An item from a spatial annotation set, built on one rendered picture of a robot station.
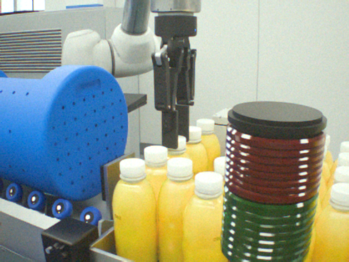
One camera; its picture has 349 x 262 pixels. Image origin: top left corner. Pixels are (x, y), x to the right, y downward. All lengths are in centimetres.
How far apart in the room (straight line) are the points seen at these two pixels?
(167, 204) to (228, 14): 298
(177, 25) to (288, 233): 47
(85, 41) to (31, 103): 71
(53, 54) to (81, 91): 192
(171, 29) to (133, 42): 77
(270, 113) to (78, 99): 56
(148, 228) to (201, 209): 11
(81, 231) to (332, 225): 37
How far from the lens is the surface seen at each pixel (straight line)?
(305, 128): 21
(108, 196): 75
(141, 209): 59
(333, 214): 53
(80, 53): 140
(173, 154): 70
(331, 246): 54
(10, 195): 88
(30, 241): 87
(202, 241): 54
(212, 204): 53
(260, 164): 22
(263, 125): 21
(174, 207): 59
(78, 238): 60
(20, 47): 286
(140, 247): 62
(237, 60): 347
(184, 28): 65
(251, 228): 23
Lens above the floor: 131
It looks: 16 degrees down
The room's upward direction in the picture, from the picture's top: straight up
